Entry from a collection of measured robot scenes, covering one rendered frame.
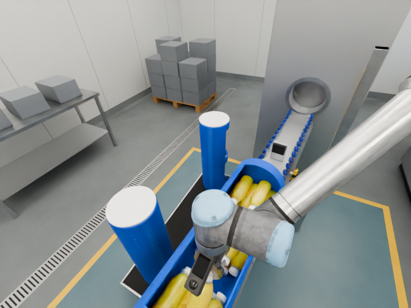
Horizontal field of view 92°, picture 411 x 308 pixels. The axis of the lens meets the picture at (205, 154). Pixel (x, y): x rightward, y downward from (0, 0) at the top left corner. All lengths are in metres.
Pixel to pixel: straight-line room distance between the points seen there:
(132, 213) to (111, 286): 1.13
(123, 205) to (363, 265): 2.11
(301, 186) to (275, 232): 0.17
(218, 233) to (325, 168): 0.31
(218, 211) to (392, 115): 0.46
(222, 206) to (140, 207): 0.82
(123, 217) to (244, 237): 0.86
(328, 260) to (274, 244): 1.94
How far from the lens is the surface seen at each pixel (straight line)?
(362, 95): 1.46
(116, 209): 1.25
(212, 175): 2.12
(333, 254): 2.41
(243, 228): 0.43
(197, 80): 3.91
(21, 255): 2.85
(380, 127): 0.62
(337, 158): 0.58
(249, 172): 1.21
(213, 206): 0.44
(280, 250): 0.44
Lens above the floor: 1.96
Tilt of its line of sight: 40 degrees down
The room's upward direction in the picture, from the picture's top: 3 degrees counter-clockwise
